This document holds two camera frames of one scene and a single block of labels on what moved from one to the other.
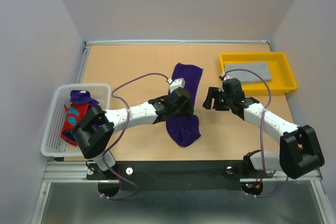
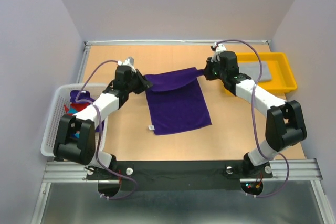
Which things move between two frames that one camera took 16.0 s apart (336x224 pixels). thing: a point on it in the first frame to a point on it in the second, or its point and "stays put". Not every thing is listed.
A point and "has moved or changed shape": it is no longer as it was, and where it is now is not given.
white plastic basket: (53, 145) stays put
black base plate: (179, 176) stays put
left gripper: (188, 108) to (144, 84)
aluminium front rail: (76, 172) stays put
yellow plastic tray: (282, 78) stays put
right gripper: (213, 93) to (207, 71)
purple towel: (186, 129) has moved or changed shape
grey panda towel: (261, 68) stays put
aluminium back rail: (87, 42) stays put
